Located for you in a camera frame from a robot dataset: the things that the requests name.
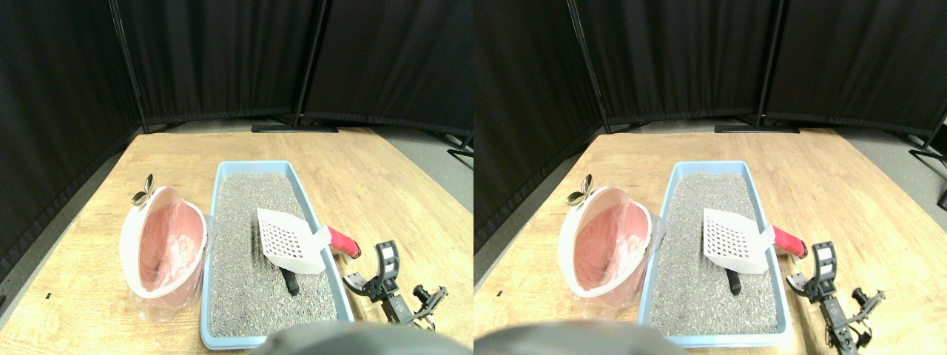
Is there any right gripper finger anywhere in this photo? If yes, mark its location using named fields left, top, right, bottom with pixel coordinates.
left=343, top=272, right=374, bottom=298
left=375, top=240, right=401, bottom=288
left=812, top=241, right=839, bottom=289
left=786, top=272, right=816, bottom=299

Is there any white scoop with red handle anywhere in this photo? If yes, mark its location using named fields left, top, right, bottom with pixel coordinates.
left=256, top=208, right=363, bottom=275
left=702, top=208, right=809, bottom=275

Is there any blue litter tray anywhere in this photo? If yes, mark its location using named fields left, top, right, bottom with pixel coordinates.
left=638, top=160, right=794, bottom=348
left=200, top=160, right=356, bottom=350

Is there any black curtain stand foot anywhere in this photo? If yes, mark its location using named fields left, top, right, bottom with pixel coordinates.
left=447, top=132, right=474, bottom=160
left=908, top=109, right=947, bottom=212
left=252, top=123, right=340, bottom=135
left=715, top=123, right=802, bottom=135

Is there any white bin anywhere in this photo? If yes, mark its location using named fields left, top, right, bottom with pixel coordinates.
left=120, top=175, right=212, bottom=323
left=559, top=175, right=656, bottom=313

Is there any black curtain stand pole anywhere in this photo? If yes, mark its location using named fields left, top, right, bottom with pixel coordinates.
left=567, top=0, right=612, bottom=135
left=755, top=0, right=790, bottom=126
left=294, top=0, right=331, bottom=126
left=109, top=0, right=150, bottom=135

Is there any black bracket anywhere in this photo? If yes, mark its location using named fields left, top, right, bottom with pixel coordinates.
left=411, top=284, right=449, bottom=322
left=851, top=288, right=887, bottom=328

